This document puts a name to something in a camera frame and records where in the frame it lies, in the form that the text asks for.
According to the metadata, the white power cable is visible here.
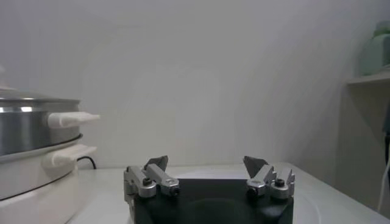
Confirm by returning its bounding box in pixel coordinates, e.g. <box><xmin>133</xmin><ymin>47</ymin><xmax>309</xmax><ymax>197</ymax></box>
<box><xmin>377</xmin><ymin>158</ymin><xmax>390</xmax><ymax>212</ymax></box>

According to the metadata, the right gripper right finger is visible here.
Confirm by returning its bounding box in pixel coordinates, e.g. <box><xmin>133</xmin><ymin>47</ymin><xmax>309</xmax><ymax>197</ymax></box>
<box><xmin>243</xmin><ymin>155</ymin><xmax>296</xmax><ymax>200</ymax></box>

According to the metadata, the black cooker power cord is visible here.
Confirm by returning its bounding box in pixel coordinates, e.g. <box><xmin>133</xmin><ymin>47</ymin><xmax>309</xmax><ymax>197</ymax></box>
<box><xmin>76</xmin><ymin>156</ymin><xmax>98</xmax><ymax>170</ymax></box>

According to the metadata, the perforated steel steamer basket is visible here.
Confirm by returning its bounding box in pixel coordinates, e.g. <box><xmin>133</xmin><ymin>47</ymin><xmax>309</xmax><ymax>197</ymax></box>
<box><xmin>0</xmin><ymin>99</ymin><xmax>101</xmax><ymax>156</ymax></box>

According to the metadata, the white cabinet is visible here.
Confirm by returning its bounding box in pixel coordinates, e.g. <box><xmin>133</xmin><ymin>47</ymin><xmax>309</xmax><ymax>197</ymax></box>
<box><xmin>335</xmin><ymin>71</ymin><xmax>390</xmax><ymax>219</ymax></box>

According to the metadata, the pale green container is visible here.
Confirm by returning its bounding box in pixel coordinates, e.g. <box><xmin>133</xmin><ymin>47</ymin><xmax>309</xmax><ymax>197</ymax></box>
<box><xmin>359</xmin><ymin>19</ymin><xmax>390</xmax><ymax>77</ymax></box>

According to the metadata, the black wall plug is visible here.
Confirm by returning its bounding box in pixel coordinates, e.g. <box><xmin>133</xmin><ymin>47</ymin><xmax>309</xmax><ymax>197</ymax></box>
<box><xmin>382</xmin><ymin>103</ymin><xmax>390</xmax><ymax>167</ymax></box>

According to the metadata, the white electric cooker base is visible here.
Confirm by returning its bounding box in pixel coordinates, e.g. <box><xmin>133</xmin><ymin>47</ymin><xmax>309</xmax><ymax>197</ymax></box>
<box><xmin>0</xmin><ymin>135</ymin><xmax>98</xmax><ymax>224</ymax></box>

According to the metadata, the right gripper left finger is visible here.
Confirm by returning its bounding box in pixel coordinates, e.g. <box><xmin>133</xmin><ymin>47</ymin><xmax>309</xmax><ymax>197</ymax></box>
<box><xmin>123</xmin><ymin>155</ymin><xmax>181</xmax><ymax>203</ymax></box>

